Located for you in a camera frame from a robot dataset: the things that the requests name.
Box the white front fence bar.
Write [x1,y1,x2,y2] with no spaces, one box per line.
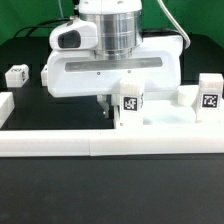
[0,124,224,157]

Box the white square tabletop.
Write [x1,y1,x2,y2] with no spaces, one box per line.
[114,85,224,130]

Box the white left fence block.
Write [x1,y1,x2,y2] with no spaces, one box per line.
[0,92,15,129]

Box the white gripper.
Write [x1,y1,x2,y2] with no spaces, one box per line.
[47,35,183,119]

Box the black cable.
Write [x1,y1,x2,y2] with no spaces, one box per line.
[13,16,76,38]

